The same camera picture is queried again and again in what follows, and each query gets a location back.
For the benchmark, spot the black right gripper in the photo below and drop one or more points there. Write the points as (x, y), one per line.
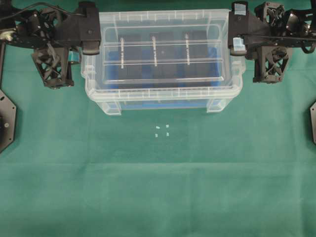
(267, 36)

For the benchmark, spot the clear plastic storage box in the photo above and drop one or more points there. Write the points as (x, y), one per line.
(113, 101)

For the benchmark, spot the blue foam insert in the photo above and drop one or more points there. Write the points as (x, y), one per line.
(114, 59)

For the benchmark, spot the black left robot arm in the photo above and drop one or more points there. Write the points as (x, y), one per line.
(8, 23)

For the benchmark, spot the black camera box right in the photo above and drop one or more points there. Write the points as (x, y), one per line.
(197, 51)

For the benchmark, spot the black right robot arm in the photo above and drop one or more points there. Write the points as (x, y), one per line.
(268, 35)

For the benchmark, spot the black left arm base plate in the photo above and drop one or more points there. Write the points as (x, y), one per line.
(7, 121)

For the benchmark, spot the black camera box middle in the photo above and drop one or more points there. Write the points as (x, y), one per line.
(165, 55)

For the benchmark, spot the black camera box left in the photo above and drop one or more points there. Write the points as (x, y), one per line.
(131, 58)

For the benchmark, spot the black camera box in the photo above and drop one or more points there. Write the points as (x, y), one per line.
(131, 58)
(197, 51)
(165, 55)

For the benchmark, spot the green table cloth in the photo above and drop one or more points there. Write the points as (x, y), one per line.
(73, 171)

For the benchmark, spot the clear plastic box lid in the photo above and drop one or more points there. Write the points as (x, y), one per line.
(214, 21)

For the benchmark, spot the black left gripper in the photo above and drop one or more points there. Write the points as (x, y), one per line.
(53, 34)

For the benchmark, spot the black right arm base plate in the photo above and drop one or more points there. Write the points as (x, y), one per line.
(313, 121)

